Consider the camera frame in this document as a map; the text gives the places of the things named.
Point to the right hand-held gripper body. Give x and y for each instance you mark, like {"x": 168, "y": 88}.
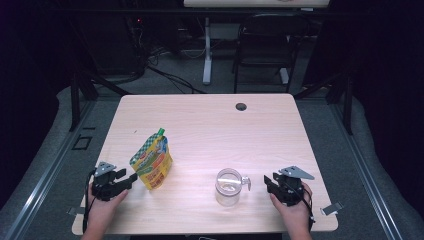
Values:
{"x": 290, "y": 190}

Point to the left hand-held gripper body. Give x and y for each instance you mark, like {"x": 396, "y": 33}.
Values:
{"x": 105, "y": 190}

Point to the yellow spout pouch green cap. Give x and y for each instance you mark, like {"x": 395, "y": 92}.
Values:
{"x": 151, "y": 163}

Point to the clear glass jar hinged lid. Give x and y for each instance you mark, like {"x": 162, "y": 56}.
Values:
{"x": 227, "y": 193}

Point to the person's left hand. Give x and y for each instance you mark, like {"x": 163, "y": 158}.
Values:
{"x": 101, "y": 208}

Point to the person's right hand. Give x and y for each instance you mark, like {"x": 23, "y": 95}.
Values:
{"x": 296, "y": 213}

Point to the black tape square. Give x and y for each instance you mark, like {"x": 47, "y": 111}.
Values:
{"x": 74, "y": 143}

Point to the dark round table grommet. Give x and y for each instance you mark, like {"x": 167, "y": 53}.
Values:
{"x": 241, "y": 106}

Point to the black metal stand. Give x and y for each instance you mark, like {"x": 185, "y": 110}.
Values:
{"x": 75, "y": 100}
{"x": 347, "y": 106}

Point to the dark equipment box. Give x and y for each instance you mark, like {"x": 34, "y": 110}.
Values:
{"x": 113, "y": 46}

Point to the white desk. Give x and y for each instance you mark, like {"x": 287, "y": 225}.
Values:
{"x": 207, "y": 66}

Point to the black folding chair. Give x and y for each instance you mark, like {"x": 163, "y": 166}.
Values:
{"x": 266, "y": 46}

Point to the grey metal table bracket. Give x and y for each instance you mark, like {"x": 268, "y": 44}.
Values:
{"x": 331, "y": 208}
{"x": 75, "y": 211}

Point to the aluminium floor rail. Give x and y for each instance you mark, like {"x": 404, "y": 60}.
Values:
{"x": 363, "y": 173}
{"x": 50, "y": 173}

